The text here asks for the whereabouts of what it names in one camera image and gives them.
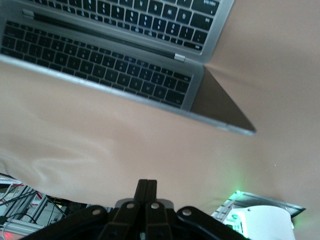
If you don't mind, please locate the grey laptop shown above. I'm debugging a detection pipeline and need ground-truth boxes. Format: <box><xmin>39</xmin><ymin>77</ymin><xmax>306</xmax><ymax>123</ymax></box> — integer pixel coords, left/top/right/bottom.
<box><xmin>0</xmin><ymin>0</ymin><xmax>257</xmax><ymax>137</ymax></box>

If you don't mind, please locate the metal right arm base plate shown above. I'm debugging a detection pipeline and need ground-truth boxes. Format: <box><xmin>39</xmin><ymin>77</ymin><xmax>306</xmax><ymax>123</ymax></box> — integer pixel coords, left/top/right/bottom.
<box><xmin>210</xmin><ymin>190</ymin><xmax>307</xmax><ymax>227</ymax></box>

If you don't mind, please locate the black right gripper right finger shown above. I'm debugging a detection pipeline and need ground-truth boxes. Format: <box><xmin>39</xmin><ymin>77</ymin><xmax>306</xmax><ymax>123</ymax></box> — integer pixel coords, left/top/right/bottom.
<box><xmin>147</xmin><ymin>179</ymin><xmax>245</xmax><ymax>240</ymax></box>

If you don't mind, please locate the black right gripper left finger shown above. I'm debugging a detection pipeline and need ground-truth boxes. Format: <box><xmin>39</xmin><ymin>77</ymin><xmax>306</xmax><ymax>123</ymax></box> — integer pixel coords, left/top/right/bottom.
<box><xmin>27</xmin><ymin>179</ymin><xmax>149</xmax><ymax>240</ymax></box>

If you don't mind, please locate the aluminium equipment rack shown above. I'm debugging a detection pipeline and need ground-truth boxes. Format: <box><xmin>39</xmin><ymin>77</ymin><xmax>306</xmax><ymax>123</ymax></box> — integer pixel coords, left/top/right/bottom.
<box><xmin>0</xmin><ymin>171</ymin><xmax>91</xmax><ymax>240</ymax></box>

